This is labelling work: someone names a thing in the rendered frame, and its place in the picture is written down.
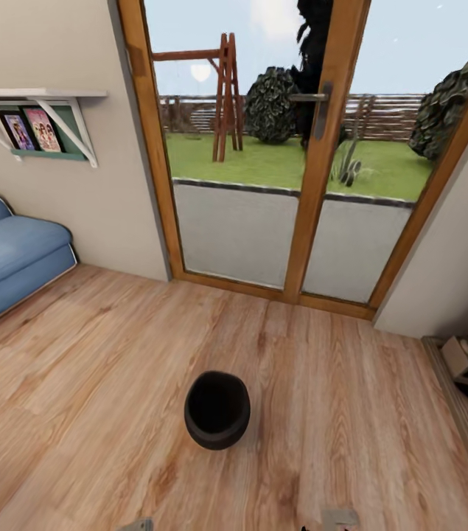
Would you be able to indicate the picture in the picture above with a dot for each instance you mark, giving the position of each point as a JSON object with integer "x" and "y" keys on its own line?
{"x": 17, "y": 130}
{"x": 42, "y": 128}

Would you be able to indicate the sofa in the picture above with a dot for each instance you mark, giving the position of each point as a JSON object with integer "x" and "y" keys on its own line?
{"x": 33, "y": 253}

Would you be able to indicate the shelf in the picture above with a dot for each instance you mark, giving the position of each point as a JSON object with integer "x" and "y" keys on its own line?
{"x": 62, "y": 106}

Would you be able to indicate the cauldron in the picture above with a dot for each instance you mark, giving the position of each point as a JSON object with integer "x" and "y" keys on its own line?
{"x": 217, "y": 410}

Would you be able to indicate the door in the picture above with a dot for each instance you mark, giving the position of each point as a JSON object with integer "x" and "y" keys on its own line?
{"x": 298, "y": 146}

